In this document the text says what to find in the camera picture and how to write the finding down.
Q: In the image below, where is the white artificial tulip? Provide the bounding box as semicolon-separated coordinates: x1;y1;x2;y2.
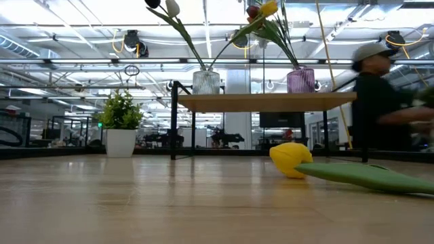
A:
165;0;208;70

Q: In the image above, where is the black table edge rail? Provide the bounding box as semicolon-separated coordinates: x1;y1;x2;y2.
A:
0;146;434;163

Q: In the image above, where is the yellow hanging cable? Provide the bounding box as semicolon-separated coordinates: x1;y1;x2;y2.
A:
315;0;353;150

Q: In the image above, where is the person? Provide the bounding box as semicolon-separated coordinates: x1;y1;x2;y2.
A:
351;42;434;153

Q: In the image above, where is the purple ribbed glass vase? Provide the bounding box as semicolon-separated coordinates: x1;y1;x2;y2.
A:
286;66;315;94

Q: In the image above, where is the person's cap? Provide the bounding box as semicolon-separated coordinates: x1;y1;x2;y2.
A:
352;42;396;64

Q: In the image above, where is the silver ceiling duct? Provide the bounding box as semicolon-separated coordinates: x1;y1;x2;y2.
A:
386;62;434;89
0;33;41;59

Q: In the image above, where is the wooden shelf with black frame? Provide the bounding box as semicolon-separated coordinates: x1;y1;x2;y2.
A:
170;80;369;163

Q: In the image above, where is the clear ribbed glass vase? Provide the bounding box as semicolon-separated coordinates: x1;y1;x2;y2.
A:
192;66;220;96

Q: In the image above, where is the black monitor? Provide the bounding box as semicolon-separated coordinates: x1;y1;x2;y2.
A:
259;111;305;129

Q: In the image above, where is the green plant in white pot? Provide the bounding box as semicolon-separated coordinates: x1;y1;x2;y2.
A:
96;89;145;159

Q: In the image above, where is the black ceiling cable reel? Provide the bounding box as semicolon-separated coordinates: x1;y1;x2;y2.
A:
123;29;150;58
230;29;250;48
385;30;406;57

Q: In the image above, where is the red artificial tulip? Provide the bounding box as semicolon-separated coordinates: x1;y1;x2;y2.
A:
208;4;262;70

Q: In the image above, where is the long ceiling light bar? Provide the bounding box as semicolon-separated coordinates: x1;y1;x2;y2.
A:
0;58;434;65

